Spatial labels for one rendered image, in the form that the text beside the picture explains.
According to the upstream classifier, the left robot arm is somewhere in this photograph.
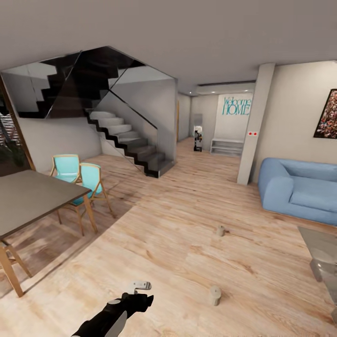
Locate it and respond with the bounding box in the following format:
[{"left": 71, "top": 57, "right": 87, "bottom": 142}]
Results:
[{"left": 71, "top": 280, "right": 154, "bottom": 337}]

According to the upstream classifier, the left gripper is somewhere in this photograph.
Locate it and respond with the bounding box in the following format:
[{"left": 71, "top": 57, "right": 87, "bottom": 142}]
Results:
[{"left": 122, "top": 293, "right": 154, "bottom": 316}]

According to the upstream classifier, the pillar candle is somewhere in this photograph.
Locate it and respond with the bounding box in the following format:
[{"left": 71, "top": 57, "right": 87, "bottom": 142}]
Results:
[
  {"left": 217, "top": 225, "right": 225, "bottom": 237},
  {"left": 208, "top": 286, "right": 221, "bottom": 307}
]

